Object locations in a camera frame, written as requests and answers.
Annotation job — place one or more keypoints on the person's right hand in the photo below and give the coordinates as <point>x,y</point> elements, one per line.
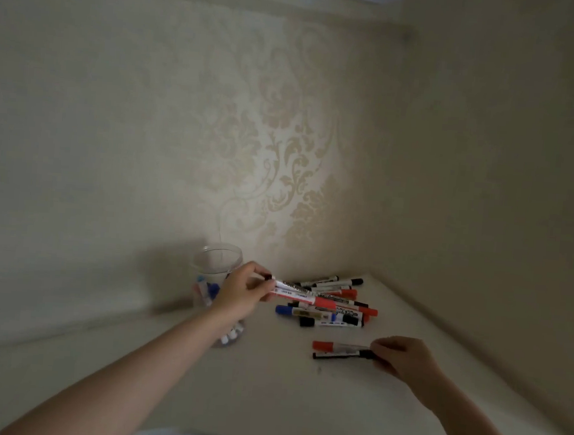
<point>414,363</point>

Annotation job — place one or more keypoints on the person's left hand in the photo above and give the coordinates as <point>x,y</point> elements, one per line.
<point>238,295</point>

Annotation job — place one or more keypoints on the bundle of assorted markers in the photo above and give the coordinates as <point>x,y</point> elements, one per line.
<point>209,290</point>

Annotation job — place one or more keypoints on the clear plastic jar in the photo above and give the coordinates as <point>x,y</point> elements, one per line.
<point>208,268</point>

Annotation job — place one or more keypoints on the red cap white marker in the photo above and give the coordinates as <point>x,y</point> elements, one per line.
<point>300,296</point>
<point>341,348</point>

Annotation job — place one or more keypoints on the black capped white marker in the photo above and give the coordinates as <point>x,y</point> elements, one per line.
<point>340,356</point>

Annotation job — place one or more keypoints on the row of assorted markers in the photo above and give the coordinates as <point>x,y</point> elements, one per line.
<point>328,317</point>

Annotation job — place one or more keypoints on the person's left forearm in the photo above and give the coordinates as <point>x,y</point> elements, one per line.
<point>130,386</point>

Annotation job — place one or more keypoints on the person's right forearm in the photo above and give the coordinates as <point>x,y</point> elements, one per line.
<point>473,432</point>

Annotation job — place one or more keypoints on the white table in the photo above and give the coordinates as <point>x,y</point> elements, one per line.
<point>278,387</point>

